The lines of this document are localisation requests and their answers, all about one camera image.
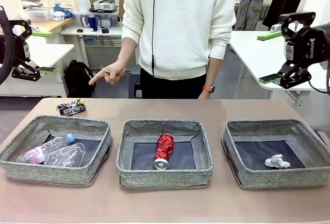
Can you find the person's left forearm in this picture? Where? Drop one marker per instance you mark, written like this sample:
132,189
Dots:
214,70

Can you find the white plastic box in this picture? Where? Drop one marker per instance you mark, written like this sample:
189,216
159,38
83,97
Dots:
10,2

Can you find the person's right forearm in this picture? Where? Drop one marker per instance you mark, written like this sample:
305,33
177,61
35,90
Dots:
127,51

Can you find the clear plastic cup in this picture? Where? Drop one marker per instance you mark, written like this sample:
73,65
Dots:
67,154

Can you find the low white desk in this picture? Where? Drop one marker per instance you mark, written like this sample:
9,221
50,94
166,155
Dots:
51,54

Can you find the grey fabric basket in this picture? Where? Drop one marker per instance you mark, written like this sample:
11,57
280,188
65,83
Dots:
165,179
51,176
283,179

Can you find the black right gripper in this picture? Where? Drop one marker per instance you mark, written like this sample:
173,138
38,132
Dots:
317,45

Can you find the black snack wrapper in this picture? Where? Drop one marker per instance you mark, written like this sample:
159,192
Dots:
71,108

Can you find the large white table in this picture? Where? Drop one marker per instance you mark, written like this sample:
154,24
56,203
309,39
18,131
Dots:
252,49

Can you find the black phone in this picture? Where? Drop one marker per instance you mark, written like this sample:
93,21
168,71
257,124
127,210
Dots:
105,30

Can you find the person in blue jacket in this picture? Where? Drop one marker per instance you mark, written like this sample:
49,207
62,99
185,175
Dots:
254,2

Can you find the black backpack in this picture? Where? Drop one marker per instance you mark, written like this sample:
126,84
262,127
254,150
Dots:
78,79

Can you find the crushed clear bottle pink label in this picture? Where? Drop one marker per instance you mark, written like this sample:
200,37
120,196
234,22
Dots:
41,152

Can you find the blue bottle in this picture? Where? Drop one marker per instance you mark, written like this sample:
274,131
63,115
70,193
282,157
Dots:
92,23

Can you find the clear storage box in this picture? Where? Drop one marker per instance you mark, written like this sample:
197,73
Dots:
104,19

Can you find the paper ball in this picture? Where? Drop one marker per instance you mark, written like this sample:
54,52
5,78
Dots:
277,161

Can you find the white mesh basket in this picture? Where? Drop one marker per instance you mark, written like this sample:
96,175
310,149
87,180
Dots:
36,15

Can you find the black trousers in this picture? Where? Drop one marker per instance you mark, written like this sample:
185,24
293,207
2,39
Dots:
172,87

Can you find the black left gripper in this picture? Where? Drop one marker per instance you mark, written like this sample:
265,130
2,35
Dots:
20,50

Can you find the blue cloth bag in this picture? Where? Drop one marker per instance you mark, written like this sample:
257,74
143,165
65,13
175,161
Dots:
64,13

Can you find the white desk with drawer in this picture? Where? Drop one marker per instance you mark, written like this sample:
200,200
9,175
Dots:
98,51

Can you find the black and white device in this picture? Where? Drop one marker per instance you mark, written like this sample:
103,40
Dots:
103,5

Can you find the wooden top table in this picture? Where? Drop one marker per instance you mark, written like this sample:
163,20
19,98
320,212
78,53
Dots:
56,25

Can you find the beige printed crate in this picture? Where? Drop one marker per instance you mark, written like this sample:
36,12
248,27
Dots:
59,1

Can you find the white round container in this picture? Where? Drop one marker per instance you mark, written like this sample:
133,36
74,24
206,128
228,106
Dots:
83,5

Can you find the crushed red soda can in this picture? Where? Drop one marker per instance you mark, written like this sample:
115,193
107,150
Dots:
163,149

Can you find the hanging black coat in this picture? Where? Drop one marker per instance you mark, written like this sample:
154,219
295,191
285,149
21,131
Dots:
286,2

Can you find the grey stool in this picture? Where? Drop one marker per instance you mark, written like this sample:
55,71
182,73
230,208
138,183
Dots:
134,79

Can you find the person's right hand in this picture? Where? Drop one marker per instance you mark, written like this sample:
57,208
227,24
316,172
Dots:
114,72

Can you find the white knit sweater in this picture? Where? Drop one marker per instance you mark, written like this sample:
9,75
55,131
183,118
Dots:
185,28

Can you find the orange wrist watch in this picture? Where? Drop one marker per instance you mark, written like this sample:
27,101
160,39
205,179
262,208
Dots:
208,88

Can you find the person's left hand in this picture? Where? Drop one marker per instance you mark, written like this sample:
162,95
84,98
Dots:
205,96

